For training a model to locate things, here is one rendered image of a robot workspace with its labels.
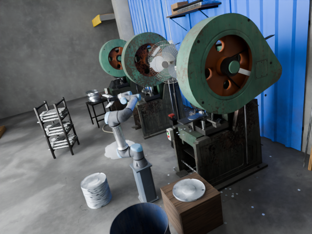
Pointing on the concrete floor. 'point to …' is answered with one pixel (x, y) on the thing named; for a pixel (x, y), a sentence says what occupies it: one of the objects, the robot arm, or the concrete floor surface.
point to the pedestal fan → (165, 62)
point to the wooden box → (193, 209)
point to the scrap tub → (141, 220)
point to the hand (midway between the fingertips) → (103, 101)
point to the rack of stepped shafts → (57, 127)
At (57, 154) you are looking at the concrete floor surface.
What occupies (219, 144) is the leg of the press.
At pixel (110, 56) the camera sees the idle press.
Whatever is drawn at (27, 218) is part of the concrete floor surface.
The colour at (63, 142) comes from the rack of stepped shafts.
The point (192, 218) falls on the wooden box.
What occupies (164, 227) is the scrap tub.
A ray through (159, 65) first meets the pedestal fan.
